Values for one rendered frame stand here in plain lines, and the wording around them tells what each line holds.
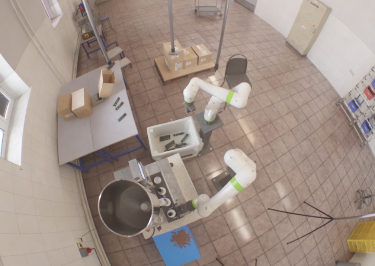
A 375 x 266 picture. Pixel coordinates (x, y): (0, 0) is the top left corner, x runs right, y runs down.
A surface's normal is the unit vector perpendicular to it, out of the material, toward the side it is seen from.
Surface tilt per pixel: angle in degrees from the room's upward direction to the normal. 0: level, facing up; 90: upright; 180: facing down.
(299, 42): 90
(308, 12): 90
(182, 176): 0
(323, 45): 90
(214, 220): 0
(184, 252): 0
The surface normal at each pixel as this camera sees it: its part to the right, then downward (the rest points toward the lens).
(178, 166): 0.00, -0.46
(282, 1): -0.91, 0.36
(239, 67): 0.11, 0.76
